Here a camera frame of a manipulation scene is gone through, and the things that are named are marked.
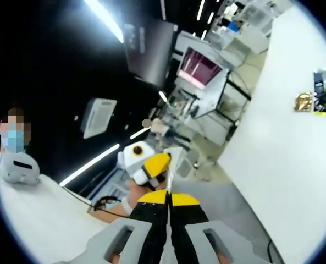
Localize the grey chest-worn device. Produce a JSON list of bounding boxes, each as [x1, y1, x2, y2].
[[0, 152, 40, 184]]

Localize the gold foil skincare sachet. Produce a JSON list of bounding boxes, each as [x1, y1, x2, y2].
[[293, 91, 314, 113]]

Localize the computer monitor purple screen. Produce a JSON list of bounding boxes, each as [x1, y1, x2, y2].
[[177, 46, 224, 91]]

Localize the long ceiling light strip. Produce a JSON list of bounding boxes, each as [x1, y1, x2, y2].
[[82, 0, 125, 44]]

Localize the ceiling air conditioner unit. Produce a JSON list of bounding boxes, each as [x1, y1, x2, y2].
[[80, 98, 118, 140]]

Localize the grey mesh office chair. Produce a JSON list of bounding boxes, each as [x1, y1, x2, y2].
[[151, 180, 286, 264]]

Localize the white wristband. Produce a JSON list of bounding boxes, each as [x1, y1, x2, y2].
[[120, 196, 134, 215]]

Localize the person's left hand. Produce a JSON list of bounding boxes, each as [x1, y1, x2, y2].
[[129, 181, 153, 210]]

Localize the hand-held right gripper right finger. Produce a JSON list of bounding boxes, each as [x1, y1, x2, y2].
[[169, 192, 265, 264]]

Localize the person's white shirt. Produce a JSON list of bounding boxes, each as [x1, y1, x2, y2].
[[0, 164, 111, 264]]

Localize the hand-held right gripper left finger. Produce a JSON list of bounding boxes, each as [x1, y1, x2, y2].
[[66, 190, 170, 264]]

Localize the white monitor desk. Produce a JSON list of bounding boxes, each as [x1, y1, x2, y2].
[[200, 67, 253, 118]]

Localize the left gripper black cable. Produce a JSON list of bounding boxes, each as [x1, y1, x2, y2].
[[62, 186, 131, 220]]

